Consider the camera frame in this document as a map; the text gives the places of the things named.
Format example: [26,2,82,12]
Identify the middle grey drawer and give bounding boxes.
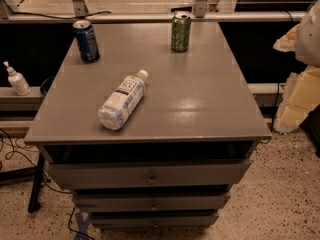
[73,192,231,212]

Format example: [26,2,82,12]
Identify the black stand leg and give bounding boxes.
[28,155,45,214]

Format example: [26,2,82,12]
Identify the white pump dispenser bottle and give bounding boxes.
[4,61,31,96]

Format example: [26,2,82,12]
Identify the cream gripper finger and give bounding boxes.
[274,66,320,133]
[273,25,298,52]

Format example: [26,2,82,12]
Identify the blue pepsi can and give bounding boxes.
[73,20,100,63]

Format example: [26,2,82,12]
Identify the top grey drawer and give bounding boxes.
[46,159,251,190]

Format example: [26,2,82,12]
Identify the blue plastic water bottle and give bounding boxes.
[98,70,148,130]

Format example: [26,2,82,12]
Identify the blue tape cross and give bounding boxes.
[68,207,95,240]

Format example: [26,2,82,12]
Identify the green soda can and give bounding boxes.
[171,11,191,52]

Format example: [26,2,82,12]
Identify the grey drawer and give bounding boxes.
[89,211,218,228]
[46,159,251,190]
[73,192,231,212]

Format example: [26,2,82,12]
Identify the metal frame rail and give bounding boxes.
[0,11,306,24]

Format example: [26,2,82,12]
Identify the grey drawer cabinet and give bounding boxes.
[25,22,270,216]

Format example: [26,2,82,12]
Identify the bottom grey drawer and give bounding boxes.
[89,211,218,228]

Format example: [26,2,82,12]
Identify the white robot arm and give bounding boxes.
[273,0,320,133]

